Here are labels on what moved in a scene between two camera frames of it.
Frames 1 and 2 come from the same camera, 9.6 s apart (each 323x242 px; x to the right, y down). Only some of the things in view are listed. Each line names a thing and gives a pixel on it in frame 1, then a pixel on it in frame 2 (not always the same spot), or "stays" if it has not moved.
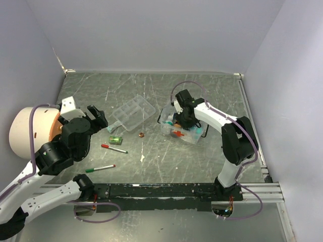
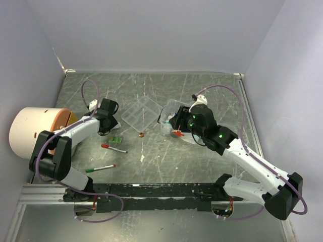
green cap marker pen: [93, 170] stays
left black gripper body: [95, 127] to [113, 122]
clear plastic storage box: [167, 115] stays
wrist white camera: [68, 111] to [92, 105]
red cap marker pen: [107, 146] stays
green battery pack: [115, 140] stays
